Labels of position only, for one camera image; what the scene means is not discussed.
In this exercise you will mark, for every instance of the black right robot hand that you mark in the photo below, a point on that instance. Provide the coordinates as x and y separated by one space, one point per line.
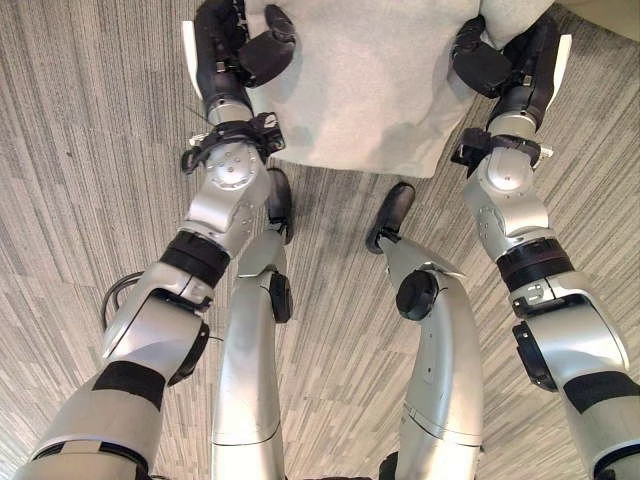
505 65

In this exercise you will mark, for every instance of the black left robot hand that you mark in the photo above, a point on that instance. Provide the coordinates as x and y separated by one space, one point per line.
225 60

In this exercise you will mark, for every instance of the light grey square cushion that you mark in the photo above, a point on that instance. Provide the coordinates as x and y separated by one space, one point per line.
370 80

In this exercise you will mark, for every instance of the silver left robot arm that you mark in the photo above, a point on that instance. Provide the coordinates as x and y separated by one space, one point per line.
165 300

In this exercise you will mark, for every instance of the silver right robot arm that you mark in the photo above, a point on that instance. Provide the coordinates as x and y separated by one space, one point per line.
540 280

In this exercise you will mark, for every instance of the dark left robot foot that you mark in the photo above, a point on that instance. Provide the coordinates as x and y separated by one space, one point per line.
279 200

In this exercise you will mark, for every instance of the dark robot foot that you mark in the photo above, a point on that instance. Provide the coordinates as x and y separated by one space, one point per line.
392 212
279 200

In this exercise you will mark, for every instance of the dark right robot foot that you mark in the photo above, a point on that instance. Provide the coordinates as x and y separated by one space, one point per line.
392 212

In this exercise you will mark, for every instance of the silver right robot leg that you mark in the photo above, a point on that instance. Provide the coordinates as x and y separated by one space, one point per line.
440 360

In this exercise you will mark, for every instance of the silver robot leg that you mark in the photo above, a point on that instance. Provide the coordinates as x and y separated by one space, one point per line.
247 365
440 360

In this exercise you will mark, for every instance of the silver left robot leg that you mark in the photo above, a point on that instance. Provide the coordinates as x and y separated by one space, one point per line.
247 365

